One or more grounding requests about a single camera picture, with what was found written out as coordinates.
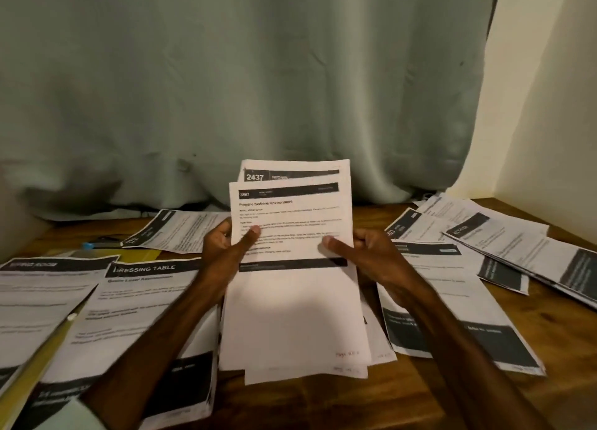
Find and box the person's right hand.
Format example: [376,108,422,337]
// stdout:
[319,227,425,300]

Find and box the person's left hand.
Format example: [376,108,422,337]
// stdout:
[198,218,262,300]

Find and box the single sheet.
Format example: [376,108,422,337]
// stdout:
[121,207,231,257]

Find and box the printed papers pile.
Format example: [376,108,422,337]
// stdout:
[377,192,597,378]

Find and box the yellow patterned folder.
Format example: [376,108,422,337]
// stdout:
[0,247,162,430]

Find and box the person's left forearm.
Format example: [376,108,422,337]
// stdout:
[37,280,229,430]

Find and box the person's right forearm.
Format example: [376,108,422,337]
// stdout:
[392,280,556,430]

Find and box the blue pen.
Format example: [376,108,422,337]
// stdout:
[81,239,123,252]

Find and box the pale green curtain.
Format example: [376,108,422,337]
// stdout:
[0,0,500,216]

